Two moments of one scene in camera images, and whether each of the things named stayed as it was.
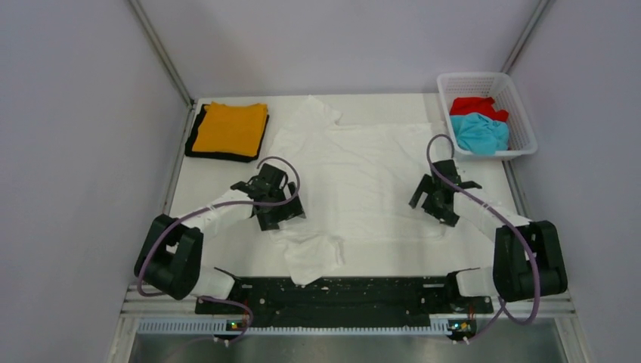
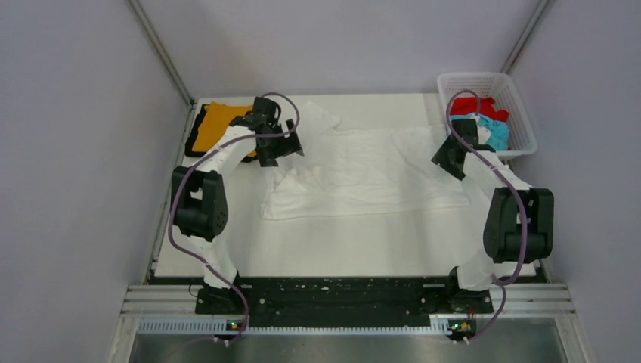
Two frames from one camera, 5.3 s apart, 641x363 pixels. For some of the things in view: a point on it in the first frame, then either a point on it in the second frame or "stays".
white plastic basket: (501, 88) stays
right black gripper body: (441, 212) → (442, 157)
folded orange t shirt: (232, 128) stays
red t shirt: (483, 106) stays
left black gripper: (270, 221) → (289, 144)
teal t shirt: (476, 134) stays
